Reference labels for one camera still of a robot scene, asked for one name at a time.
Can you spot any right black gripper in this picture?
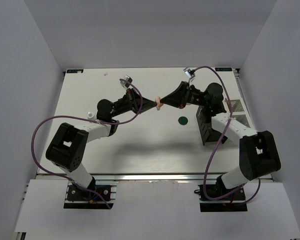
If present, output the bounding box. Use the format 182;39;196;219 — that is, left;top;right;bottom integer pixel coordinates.
159;81;209;109

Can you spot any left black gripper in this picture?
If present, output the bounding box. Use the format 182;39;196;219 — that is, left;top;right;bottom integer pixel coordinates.
111;88;157;118

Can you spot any plain pink powder puff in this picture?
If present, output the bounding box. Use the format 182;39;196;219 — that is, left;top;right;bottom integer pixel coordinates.
154;96;164;111

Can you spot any wooden stick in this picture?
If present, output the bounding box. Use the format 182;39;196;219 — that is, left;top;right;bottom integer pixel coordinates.
224;98;233;112

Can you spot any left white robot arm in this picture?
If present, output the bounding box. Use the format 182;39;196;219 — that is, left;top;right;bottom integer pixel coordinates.
45;88;162;200

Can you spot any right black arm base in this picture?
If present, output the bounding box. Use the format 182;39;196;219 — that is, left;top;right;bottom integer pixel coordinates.
193;182;248;213

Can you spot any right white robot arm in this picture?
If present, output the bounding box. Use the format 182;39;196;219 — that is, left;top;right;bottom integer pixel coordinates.
160;81;281;200

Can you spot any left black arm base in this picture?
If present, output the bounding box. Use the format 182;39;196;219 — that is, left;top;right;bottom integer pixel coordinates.
63;182;117;210

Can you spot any upper green round compact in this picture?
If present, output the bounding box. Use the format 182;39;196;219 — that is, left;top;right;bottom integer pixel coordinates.
178;116;189;126

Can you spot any black slotted organizer box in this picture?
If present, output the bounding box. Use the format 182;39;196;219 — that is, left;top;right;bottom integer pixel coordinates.
196;104;226;145

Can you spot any right blue corner sticker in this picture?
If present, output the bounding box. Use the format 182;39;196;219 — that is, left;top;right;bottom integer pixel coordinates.
214;67;233;72

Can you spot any blue corner sticker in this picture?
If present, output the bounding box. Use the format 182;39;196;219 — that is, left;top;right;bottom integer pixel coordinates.
214;67;233;72
66;69;84;74

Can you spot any white bottle blue label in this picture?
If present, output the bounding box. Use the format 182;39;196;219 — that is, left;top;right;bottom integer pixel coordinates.
87;111;96;121

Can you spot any white slotted organizer box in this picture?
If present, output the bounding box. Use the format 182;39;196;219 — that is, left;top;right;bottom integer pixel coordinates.
230;99;251;128

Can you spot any left blue corner sticker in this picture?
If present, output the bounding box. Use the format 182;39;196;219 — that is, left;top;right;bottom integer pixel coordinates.
66;69;84;74

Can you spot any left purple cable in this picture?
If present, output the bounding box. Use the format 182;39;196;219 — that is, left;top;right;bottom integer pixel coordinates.
30;78;144;210

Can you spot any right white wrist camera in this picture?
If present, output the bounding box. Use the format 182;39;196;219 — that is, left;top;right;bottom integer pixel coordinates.
183;67;196;85

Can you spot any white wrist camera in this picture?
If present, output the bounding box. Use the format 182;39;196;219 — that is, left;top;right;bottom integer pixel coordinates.
119;75;133;91
183;67;196;85

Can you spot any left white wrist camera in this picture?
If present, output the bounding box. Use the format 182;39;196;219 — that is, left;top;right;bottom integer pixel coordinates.
119;75;133;91

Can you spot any aluminium table rail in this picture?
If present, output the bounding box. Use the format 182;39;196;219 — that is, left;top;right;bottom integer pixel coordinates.
36;171;276;183

